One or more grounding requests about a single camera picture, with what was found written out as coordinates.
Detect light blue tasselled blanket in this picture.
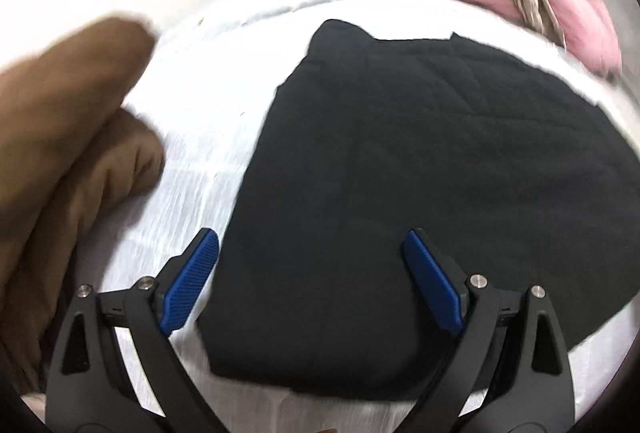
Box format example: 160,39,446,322
75,0,639,432

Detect brown garment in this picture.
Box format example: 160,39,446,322
1,17,165,395

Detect large black garment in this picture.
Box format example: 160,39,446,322
198,20,639,401

